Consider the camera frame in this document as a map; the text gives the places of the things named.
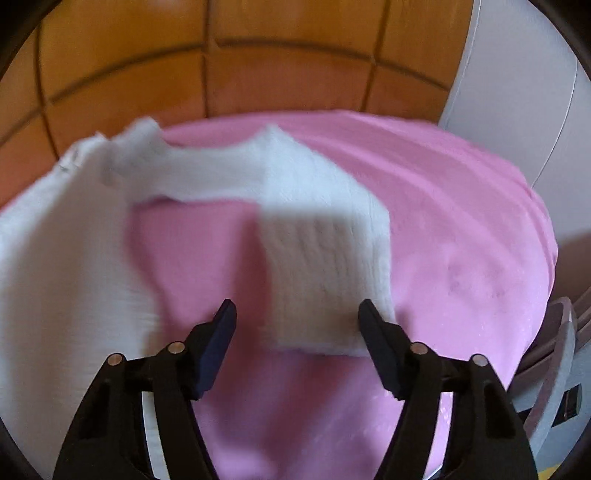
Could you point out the pink patterned bedspread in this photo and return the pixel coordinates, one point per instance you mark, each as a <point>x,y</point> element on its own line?
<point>473,260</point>

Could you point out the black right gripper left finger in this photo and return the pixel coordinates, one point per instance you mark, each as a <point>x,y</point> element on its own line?
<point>107,436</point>

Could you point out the wooden panelled wardrobe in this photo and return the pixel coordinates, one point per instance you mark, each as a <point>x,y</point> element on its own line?
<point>70,69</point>

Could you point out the white knitted sweater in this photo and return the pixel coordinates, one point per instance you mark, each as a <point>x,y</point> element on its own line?
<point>79,250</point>

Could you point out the grey round chair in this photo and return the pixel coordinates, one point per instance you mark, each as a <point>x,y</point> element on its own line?
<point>551,389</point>

